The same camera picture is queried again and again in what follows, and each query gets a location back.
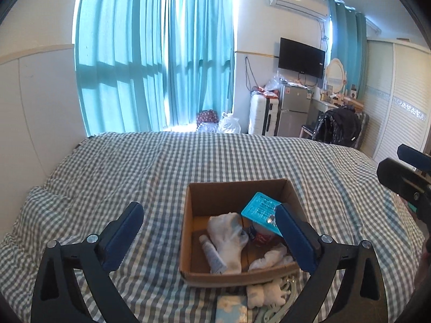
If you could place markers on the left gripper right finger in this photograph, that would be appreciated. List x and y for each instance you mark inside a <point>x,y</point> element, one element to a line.
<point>361,296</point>

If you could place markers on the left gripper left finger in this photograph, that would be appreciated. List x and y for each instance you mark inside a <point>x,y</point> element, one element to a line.
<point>57,296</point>

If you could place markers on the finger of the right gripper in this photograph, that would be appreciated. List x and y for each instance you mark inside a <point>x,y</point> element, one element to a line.
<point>414,158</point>
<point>408,184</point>

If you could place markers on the white plush toy blue star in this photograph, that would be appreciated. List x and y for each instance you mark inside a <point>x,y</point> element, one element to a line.
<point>269,294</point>

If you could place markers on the teal plastic stencil card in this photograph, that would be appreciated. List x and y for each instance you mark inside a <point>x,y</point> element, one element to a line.
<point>261,210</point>

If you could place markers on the small white tube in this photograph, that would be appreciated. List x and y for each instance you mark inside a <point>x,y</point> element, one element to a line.
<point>216,263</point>

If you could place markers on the cream lace garment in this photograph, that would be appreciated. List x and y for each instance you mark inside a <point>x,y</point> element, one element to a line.
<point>277,256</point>

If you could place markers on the checkered bed cover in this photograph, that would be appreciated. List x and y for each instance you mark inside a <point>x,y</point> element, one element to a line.
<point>336,186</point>

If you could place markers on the white louvred wardrobe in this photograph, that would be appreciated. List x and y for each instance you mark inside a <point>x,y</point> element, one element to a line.
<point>396,97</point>

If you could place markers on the black jacket on chair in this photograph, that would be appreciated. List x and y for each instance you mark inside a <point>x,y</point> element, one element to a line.
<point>339,126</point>

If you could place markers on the wooden vanity desk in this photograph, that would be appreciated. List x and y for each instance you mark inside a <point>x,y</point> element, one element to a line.
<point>324,102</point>

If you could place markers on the oval vanity mirror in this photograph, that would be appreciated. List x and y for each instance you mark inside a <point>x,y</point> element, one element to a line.
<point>335,76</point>

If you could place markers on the light blue floral pouch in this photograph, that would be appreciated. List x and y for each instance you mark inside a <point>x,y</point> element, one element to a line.
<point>231,309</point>

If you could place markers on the silver mini fridge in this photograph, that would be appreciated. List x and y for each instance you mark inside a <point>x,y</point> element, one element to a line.
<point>295,102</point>

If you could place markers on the white sock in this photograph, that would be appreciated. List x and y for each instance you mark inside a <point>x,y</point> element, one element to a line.
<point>229,238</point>

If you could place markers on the teal side curtain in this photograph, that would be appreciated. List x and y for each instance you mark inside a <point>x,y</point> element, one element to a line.
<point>349,43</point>

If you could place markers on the white suitcase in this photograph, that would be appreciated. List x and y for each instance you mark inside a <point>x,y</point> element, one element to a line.
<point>263,113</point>

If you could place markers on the brown cardboard box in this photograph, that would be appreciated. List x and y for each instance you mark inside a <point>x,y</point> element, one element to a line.
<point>205,200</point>

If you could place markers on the white plastic bag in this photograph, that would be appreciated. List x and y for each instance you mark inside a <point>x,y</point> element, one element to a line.
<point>228,124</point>

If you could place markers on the white air conditioner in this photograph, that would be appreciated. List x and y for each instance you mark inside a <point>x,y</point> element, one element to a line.
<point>310,8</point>

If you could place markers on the red patterned bag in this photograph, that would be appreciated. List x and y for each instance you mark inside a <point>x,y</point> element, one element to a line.
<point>207,121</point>

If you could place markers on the teal window curtain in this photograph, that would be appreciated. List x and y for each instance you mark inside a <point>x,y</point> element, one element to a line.
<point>150,65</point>

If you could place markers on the black wall television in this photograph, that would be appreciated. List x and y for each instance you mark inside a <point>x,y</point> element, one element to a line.
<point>301,58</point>

